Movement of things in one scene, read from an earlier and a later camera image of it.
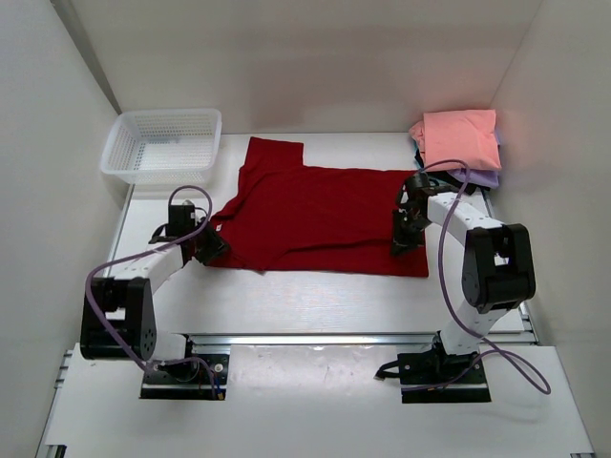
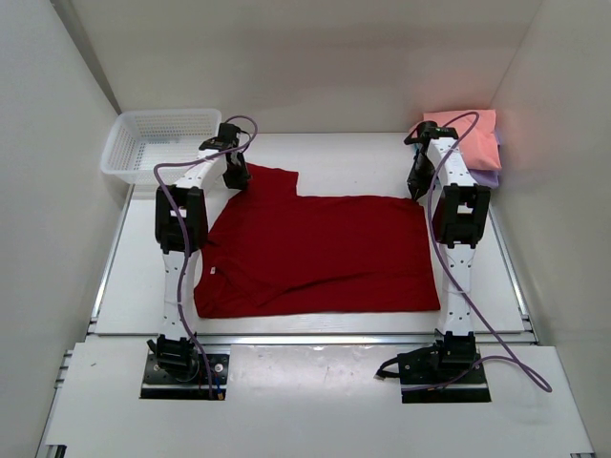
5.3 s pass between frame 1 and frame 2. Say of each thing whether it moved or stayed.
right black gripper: moved
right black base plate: stayed
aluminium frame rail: stayed
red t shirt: moved
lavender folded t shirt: stayed
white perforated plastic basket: stayed
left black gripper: moved
